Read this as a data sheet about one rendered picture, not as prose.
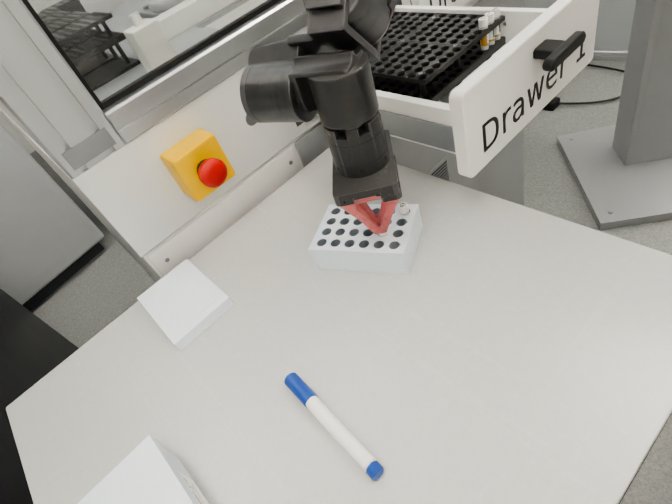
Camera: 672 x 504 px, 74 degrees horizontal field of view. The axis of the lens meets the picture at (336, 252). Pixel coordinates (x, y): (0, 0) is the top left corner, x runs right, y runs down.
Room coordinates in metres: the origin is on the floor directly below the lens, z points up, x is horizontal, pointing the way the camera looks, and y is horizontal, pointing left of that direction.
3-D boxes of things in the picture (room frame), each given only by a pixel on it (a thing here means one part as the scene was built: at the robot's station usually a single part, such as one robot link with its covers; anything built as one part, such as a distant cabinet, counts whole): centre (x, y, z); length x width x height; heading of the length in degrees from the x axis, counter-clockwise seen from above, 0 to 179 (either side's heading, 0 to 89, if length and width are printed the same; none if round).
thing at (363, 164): (0.39, -0.06, 0.92); 0.10 x 0.07 x 0.07; 164
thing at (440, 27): (0.64, -0.21, 0.87); 0.22 x 0.18 x 0.06; 27
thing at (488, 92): (0.47, -0.30, 0.87); 0.29 x 0.02 x 0.11; 117
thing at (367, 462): (0.21, 0.07, 0.77); 0.14 x 0.02 x 0.02; 24
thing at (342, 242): (0.42, -0.04, 0.78); 0.12 x 0.08 x 0.04; 55
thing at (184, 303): (0.46, 0.22, 0.77); 0.13 x 0.09 x 0.02; 27
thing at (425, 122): (0.65, -0.21, 0.86); 0.40 x 0.26 x 0.06; 27
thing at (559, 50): (0.44, -0.32, 0.91); 0.07 x 0.04 x 0.01; 117
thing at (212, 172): (0.56, 0.11, 0.88); 0.04 x 0.03 x 0.04; 117
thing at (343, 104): (0.39, -0.06, 0.98); 0.07 x 0.06 x 0.07; 50
